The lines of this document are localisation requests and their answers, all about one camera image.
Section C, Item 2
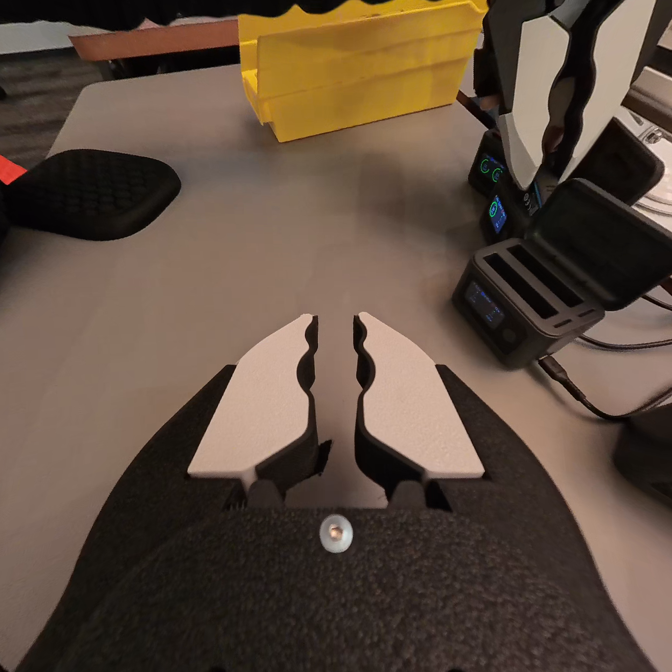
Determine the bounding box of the dark blue smartphone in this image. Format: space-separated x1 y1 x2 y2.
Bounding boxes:
456 89 498 131

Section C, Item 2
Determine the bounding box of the yellow plastic bin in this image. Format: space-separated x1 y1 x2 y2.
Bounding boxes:
238 0 490 144

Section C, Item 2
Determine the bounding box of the black battery charging case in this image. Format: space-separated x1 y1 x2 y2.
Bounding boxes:
468 126 507 199
480 118 666 246
613 404 672 507
451 178 672 369

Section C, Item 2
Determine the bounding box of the black chair armrest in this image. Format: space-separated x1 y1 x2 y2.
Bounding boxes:
4 149 182 242

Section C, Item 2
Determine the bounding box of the black jacket orange stripe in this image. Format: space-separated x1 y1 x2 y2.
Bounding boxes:
0 152 28 253

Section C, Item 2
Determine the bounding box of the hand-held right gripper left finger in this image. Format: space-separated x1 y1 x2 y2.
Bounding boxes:
186 313 334 497

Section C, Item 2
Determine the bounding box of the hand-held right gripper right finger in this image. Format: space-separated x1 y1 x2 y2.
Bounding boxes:
352 311 486 498

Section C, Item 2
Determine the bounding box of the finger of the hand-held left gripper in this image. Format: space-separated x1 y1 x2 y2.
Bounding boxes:
496 15 578 191
556 0 659 182

